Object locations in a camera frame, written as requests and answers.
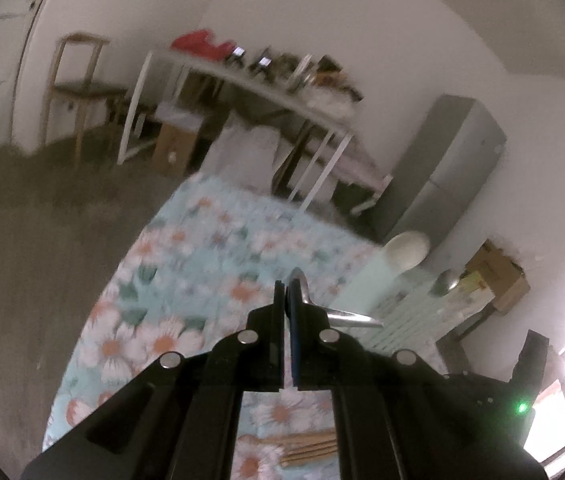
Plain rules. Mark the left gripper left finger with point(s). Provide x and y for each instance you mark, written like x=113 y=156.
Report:
x=252 y=359

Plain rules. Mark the wooden chopsticks bundle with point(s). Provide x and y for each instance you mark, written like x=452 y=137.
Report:
x=292 y=450

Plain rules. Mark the floral tablecloth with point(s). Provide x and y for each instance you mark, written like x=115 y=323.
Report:
x=210 y=255

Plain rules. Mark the metal spoon in holder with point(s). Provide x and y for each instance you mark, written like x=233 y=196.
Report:
x=445 y=283

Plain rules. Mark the white sack under table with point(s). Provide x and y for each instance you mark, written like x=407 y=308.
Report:
x=244 y=154

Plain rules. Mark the green plastic utensil holder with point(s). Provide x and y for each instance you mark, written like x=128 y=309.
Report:
x=412 y=319

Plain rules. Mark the silver refrigerator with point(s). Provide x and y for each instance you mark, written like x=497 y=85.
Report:
x=449 y=161

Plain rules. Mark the cardboard box under table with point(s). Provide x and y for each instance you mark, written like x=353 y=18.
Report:
x=177 y=139

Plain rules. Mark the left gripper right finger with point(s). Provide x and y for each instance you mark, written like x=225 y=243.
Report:
x=321 y=356

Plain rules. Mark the white plastic bag on table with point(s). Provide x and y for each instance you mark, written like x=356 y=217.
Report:
x=332 y=102

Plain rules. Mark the black device on table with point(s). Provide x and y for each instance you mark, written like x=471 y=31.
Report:
x=237 y=57
x=262 y=64

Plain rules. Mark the cardboard box by wall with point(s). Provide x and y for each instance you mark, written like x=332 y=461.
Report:
x=505 y=278

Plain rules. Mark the black device left on table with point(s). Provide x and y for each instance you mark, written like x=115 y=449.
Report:
x=237 y=57

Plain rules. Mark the white metal table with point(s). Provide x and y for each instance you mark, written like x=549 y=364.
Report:
x=249 y=91

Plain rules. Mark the wooden chair dark seat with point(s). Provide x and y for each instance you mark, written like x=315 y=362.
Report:
x=81 y=93

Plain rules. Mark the red plastic bag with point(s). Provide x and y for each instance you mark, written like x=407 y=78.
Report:
x=201 y=43

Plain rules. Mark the black device right on table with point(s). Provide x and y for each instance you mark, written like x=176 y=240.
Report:
x=262 y=64

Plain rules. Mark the pink covered low bench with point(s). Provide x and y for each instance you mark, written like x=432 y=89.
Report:
x=357 y=181

